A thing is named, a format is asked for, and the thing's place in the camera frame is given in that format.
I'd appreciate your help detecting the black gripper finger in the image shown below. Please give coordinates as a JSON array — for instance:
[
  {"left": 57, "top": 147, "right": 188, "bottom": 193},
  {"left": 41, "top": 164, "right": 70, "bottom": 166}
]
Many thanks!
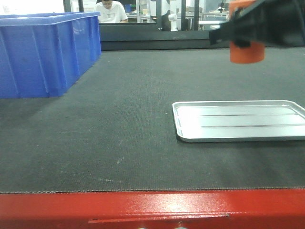
[{"left": 209, "top": 0, "right": 305, "bottom": 47}]

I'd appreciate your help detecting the orange capacitor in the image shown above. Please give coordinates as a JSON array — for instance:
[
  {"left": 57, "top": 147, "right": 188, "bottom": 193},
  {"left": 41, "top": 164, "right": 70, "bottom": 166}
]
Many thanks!
[{"left": 229, "top": 0, "right": 265, "bottom": 64}]

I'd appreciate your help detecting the black conveyor belt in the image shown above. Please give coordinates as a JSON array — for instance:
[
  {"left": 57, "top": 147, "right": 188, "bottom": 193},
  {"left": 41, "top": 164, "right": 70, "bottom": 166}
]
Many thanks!
[{"left": 0, "top": 47, "right": 305, "bottom": 193}]

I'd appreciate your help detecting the silver metal tray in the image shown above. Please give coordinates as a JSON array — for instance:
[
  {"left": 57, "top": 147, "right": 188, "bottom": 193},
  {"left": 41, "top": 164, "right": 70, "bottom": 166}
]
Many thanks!
[{"left": 172, "top": 100, "right": 305, "bottom": 143}]

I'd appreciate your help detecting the person in white shirt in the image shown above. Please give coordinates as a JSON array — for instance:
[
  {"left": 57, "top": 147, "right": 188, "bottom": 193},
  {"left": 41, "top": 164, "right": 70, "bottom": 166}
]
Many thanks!
[{"left": 94, "top": 0, "right": 128, "bottom": 23}]

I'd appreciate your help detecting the large blue plastic crate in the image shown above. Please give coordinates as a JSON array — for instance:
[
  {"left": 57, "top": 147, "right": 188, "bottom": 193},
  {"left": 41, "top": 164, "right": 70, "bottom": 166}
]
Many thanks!
[{"left": 0, "top": 12, "right": 101, "bottom": 99}]

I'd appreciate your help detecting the black frame barrier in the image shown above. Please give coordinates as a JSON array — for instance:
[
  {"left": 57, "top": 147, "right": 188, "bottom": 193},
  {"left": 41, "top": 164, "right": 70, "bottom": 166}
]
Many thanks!
[{"left": 63, "top": 0, "right": 231, "bottom": 51}]

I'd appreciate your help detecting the red conveyor frame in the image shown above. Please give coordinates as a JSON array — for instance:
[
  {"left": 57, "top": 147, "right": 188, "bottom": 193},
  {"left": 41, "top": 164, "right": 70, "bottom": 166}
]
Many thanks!
[{"left": 0, "top": 188, "right": 305, "bottom": 229}]

